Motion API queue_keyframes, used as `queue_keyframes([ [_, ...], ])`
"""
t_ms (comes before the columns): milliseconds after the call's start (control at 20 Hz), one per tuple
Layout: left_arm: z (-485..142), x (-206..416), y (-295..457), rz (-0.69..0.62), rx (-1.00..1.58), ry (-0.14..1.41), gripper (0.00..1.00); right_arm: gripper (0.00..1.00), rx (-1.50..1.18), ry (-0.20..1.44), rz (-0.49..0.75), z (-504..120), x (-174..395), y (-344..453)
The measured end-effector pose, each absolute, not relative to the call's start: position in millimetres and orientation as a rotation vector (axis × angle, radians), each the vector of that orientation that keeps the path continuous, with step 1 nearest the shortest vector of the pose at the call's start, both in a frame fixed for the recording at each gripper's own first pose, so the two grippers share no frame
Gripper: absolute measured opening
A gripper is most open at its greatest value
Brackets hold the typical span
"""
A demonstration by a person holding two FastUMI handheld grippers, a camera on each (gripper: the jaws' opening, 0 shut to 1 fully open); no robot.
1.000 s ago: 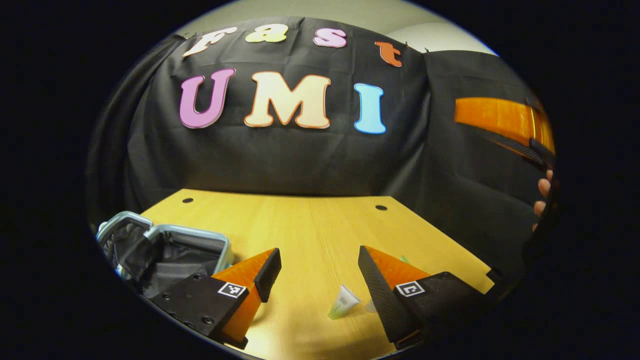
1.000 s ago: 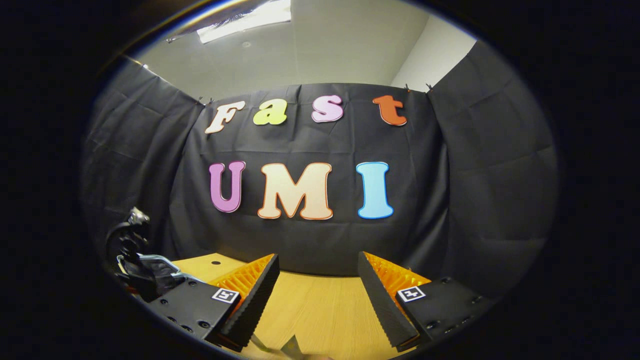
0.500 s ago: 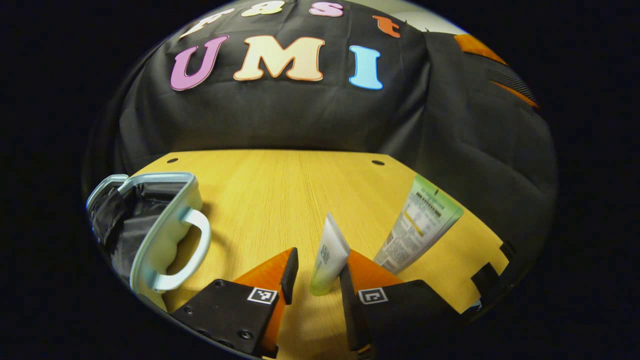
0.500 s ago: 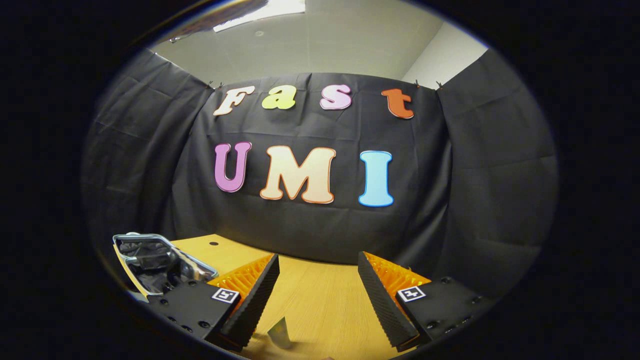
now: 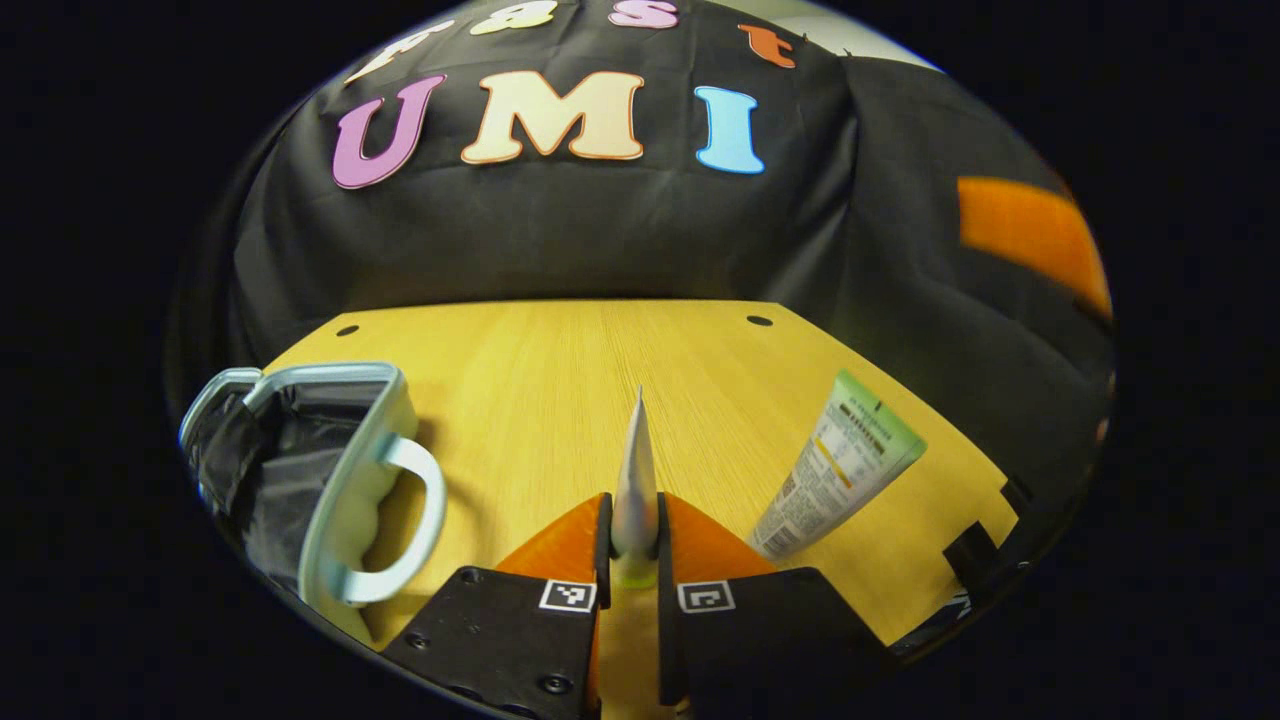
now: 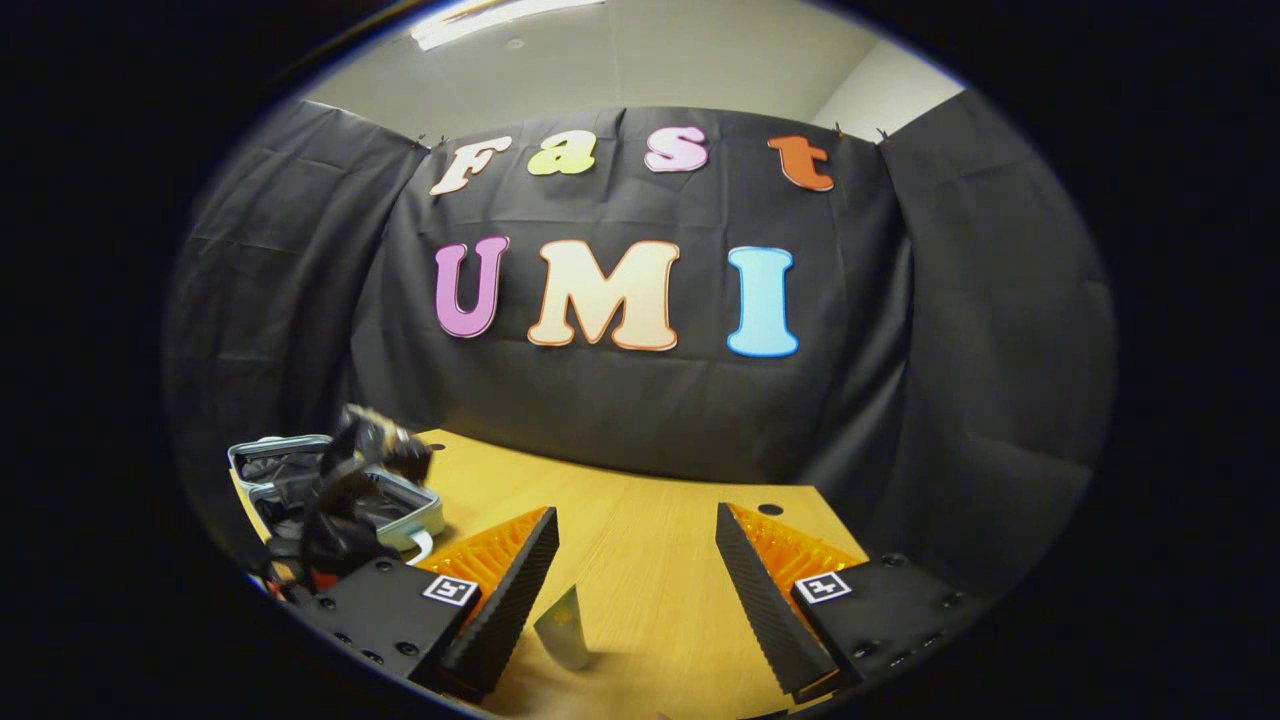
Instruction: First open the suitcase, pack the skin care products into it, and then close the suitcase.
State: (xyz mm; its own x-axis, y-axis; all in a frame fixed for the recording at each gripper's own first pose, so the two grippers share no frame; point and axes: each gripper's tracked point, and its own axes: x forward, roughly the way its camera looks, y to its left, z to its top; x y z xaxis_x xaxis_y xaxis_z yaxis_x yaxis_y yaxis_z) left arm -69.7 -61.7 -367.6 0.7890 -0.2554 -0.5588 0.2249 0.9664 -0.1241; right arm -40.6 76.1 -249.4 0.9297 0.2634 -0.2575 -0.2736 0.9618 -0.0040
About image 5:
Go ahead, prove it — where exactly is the black backdrop cloth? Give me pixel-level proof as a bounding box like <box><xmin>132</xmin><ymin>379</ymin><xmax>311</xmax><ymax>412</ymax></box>
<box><xmin>165</xmin><ymin>0</ymin><xmax>1116</xmax><ymax>521</ymax></box>

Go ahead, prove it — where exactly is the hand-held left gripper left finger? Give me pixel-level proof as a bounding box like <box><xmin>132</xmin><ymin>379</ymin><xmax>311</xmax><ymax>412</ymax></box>
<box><xmin>383</xmin><ymin>492</ymin><xmax>614</xmax><ymax>720</ymax></box>

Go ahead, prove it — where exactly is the green white skin care tube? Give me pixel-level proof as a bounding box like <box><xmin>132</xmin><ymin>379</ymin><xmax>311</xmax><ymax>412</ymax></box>
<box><xmin>748</xmin><ymin>368</ymin><xmax>928</xmax><ymax>561</ymax></box>

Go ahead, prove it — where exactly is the silver skin care tube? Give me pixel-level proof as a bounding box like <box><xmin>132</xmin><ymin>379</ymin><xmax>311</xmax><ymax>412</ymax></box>
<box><xmin>608</xmin><ymin>385</ymin><xmax>663</xmax><ymax>591</ymax></box>

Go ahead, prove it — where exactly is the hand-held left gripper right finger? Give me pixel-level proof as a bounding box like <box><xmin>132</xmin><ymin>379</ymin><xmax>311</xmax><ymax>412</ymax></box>
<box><xmin>655</xmin><ymin>492</ymin><xmax>896</xmax><ymax>707</ymax></box>

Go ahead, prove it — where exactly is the light blue small suitcase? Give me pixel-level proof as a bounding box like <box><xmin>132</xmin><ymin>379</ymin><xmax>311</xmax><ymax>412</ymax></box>
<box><xmin>178</xmin><ymin>361</ymin><xmax>449</xmax><ymax>613</ymax></box>

